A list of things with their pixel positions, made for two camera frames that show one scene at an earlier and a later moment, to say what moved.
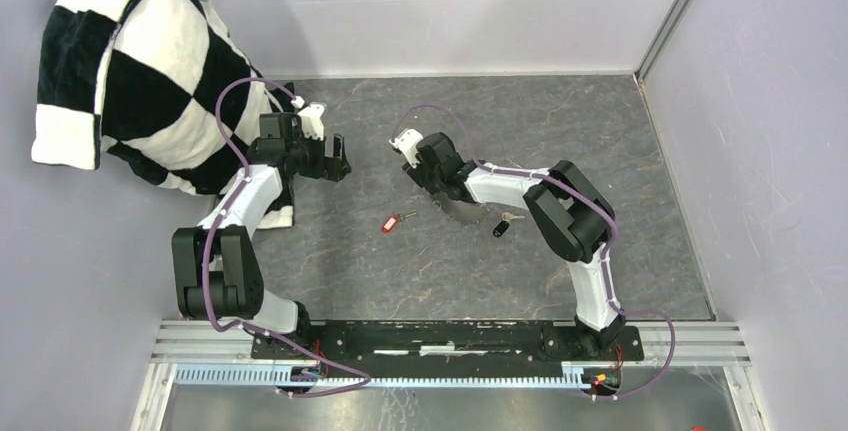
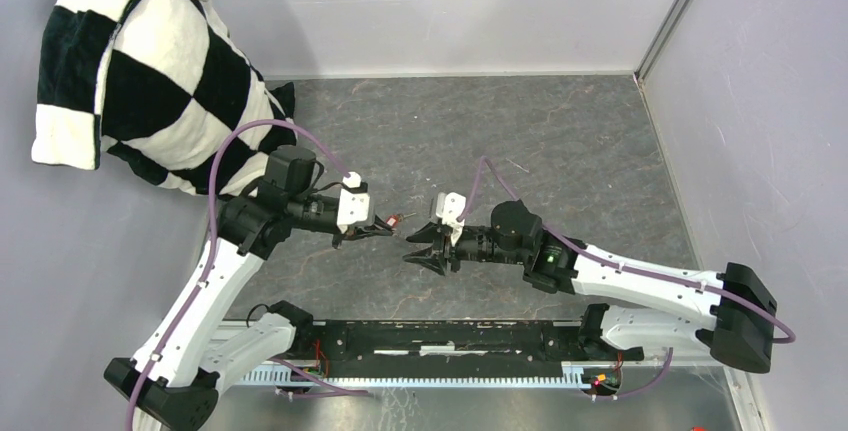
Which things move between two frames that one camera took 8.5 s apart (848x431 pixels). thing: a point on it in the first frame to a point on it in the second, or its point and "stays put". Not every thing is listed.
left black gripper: [335, 168] to [378, 227]
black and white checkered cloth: [137, 58] stays put
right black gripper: [416, 174] to [432, 232]
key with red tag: [391, 222] stays put
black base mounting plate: [451, 344] stays put
